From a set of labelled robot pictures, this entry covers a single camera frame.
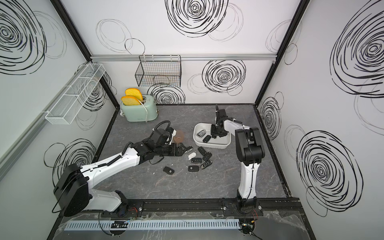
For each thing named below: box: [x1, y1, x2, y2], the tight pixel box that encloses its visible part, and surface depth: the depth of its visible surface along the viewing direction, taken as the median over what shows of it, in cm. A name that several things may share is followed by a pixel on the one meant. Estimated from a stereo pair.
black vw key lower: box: [188, 165, 200, 172], surface depth 88 cm
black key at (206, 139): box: [202, 135, 212, 143], surface depth 101 cm
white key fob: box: [188, 152, 197, 160], surface depth 93 cm
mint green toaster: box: [120, 94, 159, 122], surface depth 102 cm
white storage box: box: [193, 123, 232, 149], surface depth 101 cm
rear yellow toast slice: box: [125, 88, 144, 101], surface depth 101 cm
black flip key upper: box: [197, 146, 207, 156], surface depth 96 cm
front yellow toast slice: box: [121, 96, 141, 106], surface depth 98 cm
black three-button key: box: [191, 157, 202, 164], surface depth 91 cm
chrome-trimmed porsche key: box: [200, 160, 213, 170], surface depth 89 cm
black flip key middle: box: [202, 151, 213, 162], surface depth 93 cm
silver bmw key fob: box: [196, 129, 206, 138], surface depth 104 cm
